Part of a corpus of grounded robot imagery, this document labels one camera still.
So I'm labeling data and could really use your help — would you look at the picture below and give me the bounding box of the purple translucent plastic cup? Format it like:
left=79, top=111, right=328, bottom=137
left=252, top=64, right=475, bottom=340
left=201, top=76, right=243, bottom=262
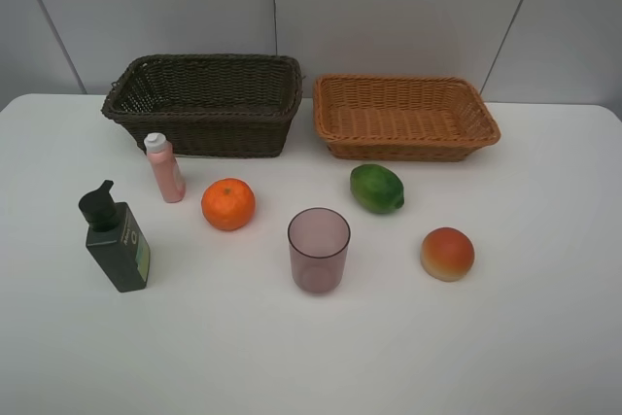
left=287, top=207, right=352, bottom=294

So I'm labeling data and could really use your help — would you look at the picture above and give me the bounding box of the orange mandarin fruit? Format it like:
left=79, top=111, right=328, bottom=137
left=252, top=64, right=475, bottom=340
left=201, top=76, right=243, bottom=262
left=200, top=178, right=256, bottom=231

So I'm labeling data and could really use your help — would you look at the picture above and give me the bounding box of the pink bottle white cap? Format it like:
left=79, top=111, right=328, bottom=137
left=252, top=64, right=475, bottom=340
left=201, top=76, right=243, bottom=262
left=144, top=132, right=186, bottom=203

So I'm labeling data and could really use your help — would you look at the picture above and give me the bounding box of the dark green pump bottle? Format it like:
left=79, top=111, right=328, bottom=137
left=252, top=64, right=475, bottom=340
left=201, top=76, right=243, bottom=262
left=79, top=180, right=151, bottom=293

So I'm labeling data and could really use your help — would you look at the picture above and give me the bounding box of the orange wicker basket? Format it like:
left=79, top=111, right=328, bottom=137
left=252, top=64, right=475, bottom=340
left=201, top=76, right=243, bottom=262
left=313, top=74, right=501, bottom=162

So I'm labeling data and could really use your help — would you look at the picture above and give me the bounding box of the dark brown wicker basket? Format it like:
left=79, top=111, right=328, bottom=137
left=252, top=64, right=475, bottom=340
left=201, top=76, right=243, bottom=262
left=102, top=53, right=302, bottom=158

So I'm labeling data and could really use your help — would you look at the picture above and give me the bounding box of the red yellow peach half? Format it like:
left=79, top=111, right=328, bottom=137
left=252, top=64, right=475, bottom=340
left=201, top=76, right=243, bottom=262
left=420, top=227, right=475, bottom=282

